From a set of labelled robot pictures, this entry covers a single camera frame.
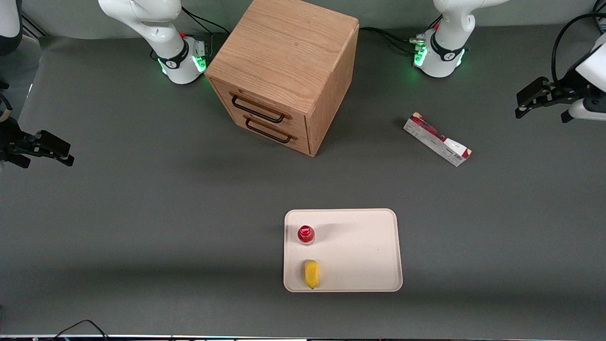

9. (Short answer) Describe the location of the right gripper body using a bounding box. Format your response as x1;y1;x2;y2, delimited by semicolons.
0;116;37;169

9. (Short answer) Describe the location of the red tartan cookie box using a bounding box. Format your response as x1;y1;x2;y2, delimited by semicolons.
403;112;473;168

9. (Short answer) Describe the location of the beige plastic tray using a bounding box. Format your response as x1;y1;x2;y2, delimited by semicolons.
283;208;403;293

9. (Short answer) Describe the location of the dark gray table mat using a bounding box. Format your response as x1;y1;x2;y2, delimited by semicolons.
0;26;606;338

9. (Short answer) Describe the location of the wide wooden drawer front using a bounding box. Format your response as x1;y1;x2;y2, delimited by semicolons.
211;80;309;139

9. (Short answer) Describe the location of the narrow wooden drawer front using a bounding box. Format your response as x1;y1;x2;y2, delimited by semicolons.
233;113;311;156

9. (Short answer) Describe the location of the wooden drawer cabinet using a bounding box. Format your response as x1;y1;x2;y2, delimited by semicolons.
205;0;360;157

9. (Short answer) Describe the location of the yellow toy fruit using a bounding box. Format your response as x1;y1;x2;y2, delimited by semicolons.
304;260;320;290

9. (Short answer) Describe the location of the black looped wrist cable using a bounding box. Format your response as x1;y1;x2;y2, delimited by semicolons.
551;12;606;89

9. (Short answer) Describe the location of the black left arm base cable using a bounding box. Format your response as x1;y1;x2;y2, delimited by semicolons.
359;27;420;54

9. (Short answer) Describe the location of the black arm base cable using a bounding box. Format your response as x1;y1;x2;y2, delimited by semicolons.
181;6;229;54
359;27;420;54

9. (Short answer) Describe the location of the thin black table edge cable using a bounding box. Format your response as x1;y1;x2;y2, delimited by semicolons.
51;319;110;340

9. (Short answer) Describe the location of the black right arm base cable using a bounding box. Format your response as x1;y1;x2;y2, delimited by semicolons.
181;6;229;54

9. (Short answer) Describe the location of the long black drawer handle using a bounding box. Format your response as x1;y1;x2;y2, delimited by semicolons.
230;93;287;125

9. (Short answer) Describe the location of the short black drawer handle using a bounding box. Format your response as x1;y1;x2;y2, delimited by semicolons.
244;117;294;144

